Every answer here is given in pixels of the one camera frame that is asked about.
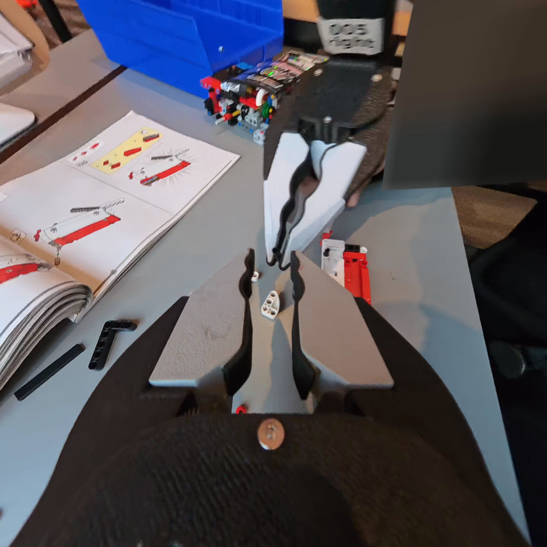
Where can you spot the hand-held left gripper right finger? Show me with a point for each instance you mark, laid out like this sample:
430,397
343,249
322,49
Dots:
337,333

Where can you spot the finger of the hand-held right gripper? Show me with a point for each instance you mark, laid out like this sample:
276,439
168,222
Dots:
329,188
275,183

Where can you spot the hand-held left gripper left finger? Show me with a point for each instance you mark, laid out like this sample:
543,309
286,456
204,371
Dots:
205,329

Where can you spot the small white curved brick piece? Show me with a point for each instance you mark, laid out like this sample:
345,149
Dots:
269,305

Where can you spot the person's right hand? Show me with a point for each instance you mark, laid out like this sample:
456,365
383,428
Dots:
354,200

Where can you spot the small red connector pin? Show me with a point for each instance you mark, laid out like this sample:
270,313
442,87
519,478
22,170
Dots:
327,236

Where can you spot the red and white brick panel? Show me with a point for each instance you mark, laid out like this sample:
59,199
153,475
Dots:
357,273

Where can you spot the small red round brick piece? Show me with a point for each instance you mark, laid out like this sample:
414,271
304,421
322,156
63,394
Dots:
240,409

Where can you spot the multicoloured toy brick car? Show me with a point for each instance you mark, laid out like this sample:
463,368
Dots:
248,98

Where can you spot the black L-shaped brick beam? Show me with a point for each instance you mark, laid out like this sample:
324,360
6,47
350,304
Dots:
100,350

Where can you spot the open instruction booklet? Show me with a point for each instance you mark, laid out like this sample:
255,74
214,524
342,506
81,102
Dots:
128,201

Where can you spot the black flat brick bar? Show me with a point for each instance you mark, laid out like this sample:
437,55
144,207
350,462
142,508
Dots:
49,371

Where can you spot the blue plastic bin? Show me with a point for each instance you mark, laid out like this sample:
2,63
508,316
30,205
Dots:
171,38

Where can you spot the white paper stack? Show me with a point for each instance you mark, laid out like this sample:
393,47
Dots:
13,55

